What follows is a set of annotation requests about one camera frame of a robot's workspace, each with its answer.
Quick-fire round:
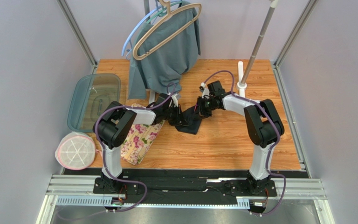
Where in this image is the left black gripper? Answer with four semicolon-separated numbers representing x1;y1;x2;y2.
162;105;188;126

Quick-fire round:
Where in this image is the black paper napkin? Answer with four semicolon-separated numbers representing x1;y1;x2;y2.
175;106;202;135

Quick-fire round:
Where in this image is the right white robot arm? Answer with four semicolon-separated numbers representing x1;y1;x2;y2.
191;81;284;195

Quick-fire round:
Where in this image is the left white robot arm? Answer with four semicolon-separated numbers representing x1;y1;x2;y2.
93;94;188;194

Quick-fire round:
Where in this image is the white garment rack base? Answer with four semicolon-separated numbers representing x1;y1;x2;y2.
148;90;156;104

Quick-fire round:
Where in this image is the floral fabric tray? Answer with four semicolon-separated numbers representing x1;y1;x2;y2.
121;120;165;165

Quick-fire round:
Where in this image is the grey pole white base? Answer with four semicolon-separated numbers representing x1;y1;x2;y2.
236;0;279;98

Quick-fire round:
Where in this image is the grey-green hanging shirt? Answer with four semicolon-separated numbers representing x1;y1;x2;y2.
127;12;201;99

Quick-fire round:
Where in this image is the clear teal container lid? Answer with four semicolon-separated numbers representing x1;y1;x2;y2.
67;73;121;133

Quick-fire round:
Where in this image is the light blue clothes hanger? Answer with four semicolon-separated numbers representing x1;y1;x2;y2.
121;0;183;60

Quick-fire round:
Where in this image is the beige clothes hanger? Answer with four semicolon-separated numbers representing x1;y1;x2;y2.
132;0;203;61

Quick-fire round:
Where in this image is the white pink mesh basket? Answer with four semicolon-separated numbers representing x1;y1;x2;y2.
55;132;101;170

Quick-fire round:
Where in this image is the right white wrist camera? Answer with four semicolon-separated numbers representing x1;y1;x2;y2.
200;82;210;99

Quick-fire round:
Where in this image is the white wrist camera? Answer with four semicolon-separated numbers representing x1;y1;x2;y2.
170;93;180;107
200;82;210;99

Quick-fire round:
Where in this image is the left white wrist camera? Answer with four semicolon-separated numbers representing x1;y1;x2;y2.
170;93;180;107

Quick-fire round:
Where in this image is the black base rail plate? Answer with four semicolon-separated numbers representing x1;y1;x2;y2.
83;168;291;207

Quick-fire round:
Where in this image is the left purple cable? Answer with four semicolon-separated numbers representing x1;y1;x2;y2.
94;82;177;213

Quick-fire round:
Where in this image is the purple cable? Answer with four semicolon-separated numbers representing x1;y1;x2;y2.
94;82;177;213
202;70;287;217

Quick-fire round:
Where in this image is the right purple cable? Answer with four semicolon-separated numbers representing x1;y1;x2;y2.
202;70;287;217

